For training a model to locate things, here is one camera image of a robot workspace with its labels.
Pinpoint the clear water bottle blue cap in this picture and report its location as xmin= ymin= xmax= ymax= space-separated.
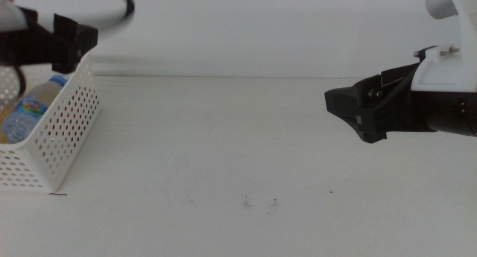
xmin=1 ymin=74 xmax=69 ymax=145

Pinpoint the white perforated plastic basket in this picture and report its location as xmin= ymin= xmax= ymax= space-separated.
xmin=0 ymin=51 xmax=101 ymax=194

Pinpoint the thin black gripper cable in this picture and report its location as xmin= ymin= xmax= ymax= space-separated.
xmin=14 ymin=65 xmax=28 ymax=98

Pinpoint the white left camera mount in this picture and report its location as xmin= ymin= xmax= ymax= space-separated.
xmin=0 ymin=0 xmax=29 ymax=33

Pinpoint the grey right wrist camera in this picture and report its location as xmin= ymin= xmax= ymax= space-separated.
xmin=425 ymin=0 xmax=460 ymax=20

